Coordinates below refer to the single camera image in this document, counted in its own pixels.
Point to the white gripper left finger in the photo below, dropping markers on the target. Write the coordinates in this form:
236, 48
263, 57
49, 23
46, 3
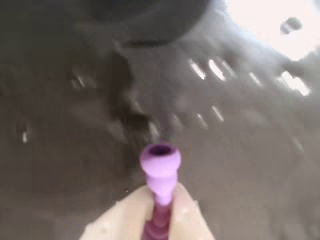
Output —
120, 217

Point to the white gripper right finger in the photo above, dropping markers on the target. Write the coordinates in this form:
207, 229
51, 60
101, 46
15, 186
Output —
186, 217

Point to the purple ribbed pen grip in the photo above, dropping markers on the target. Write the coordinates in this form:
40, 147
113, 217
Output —
160, 165

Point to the black glossy mat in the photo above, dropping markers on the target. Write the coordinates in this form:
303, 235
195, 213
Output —
62, 125

